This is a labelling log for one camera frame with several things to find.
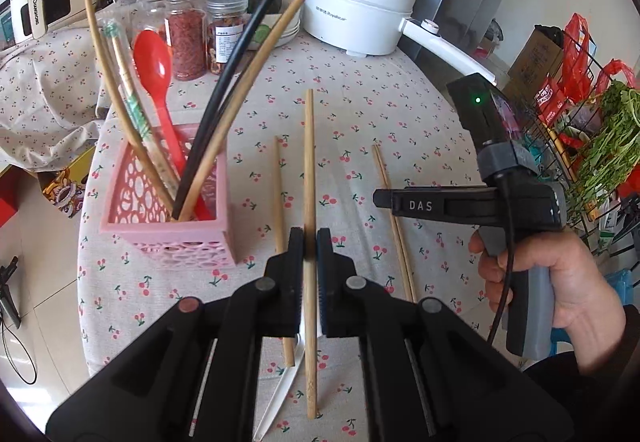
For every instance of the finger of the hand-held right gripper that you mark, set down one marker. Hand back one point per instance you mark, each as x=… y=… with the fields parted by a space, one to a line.
x=400 y=202

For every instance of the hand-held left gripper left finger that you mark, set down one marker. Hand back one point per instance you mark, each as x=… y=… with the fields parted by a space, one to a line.
x=295 y=282

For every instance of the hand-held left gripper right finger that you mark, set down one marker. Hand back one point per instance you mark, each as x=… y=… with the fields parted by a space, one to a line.
x=327 y=282

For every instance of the white plastic knife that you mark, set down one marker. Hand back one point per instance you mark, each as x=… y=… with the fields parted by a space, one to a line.
x=277 y=397

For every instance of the pink perforated utensil holder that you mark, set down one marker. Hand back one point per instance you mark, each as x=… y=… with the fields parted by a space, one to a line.
x=165 y=242

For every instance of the dark wooden chopstick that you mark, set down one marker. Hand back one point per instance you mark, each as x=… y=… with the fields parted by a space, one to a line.
x=258 y=57

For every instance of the black chopstick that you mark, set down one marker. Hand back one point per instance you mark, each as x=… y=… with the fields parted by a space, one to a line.
x=235 y=52

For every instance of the green print chopsticks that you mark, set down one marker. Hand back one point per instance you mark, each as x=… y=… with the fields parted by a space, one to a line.
x=131 y=97

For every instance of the red plastic spoon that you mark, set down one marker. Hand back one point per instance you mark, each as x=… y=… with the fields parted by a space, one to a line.
x=152 y=62

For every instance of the long bamboo chopstick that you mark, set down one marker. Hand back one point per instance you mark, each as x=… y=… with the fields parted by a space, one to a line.
x=102 y=67

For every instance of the person's right forearm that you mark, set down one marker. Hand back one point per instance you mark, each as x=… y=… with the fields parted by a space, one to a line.
x=590 y=402

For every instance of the person's right hand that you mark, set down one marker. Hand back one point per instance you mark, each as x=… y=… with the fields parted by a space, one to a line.
x=585 y=292

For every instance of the cherry print tablecloth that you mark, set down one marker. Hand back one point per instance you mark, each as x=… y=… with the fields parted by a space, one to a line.
x=350 y=132

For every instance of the green leafy vegetables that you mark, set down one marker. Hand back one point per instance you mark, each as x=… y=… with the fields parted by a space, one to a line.
x=610 y=137

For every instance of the red snack packet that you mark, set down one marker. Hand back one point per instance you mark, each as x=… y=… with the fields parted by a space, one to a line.
x=550 y=100

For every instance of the blue plastic stool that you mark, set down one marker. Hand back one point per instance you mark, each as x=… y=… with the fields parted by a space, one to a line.
x=625 y=289

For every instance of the brown cardboard box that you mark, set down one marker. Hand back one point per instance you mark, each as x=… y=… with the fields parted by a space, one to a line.
x=535 y=57

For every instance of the red plastic bag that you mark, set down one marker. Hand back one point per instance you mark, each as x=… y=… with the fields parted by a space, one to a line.
x=575 y=52

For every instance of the white electric pot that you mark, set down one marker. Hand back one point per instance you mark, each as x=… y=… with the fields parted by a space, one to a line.
x=350 y=17

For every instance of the white bowl with dark squash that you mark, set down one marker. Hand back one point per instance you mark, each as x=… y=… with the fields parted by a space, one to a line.
x=292 y=30

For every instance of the small green fruit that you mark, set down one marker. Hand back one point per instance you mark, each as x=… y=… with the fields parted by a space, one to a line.
x=260 y=37

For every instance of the labelled glass jar dried fruit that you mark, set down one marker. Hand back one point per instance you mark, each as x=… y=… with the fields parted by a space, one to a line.
x=220 y=37

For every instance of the colourful printed box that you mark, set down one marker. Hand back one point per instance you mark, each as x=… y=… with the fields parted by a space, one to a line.
x=65 y=192

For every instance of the glass jar red berries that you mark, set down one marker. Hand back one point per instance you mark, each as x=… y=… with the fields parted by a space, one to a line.
x=186 y=42

